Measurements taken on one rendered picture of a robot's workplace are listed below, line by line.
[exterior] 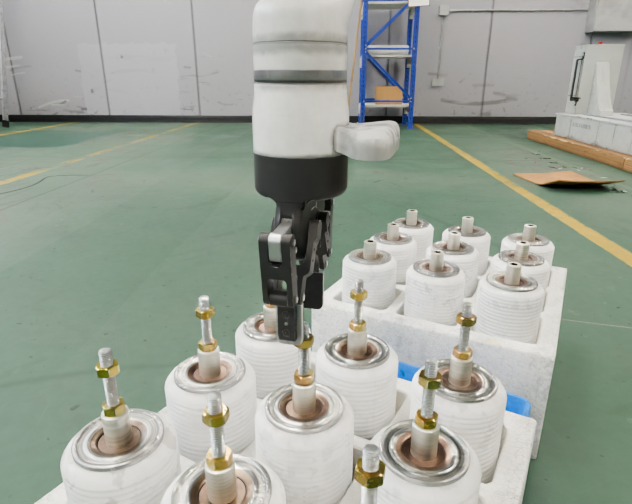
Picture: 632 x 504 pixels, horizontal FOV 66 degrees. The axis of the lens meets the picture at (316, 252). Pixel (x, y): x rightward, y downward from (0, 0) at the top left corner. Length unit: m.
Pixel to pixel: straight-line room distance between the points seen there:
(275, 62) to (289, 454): 0.32
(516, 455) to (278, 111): 0.42
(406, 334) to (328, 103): 0.52
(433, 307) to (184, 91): 6.16
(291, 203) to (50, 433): 0.69
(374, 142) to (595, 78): 4.39
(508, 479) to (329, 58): 0.42
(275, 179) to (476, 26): 6.36
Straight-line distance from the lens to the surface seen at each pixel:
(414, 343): 0.81
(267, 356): 0.60
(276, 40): 0.36
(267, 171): 0.37
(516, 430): 0.62
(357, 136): 0.34
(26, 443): 0.95
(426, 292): 0.80
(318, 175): 0.36
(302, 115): 0.35
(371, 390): 0.55
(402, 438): 0.46
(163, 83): 6.87
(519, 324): 0.79
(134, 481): 0.46
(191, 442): 0.55
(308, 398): 0.47
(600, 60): 4.74
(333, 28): 0.37
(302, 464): 0.47
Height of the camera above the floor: 0.55
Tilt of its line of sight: 20 degrees down
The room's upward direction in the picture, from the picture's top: straight up
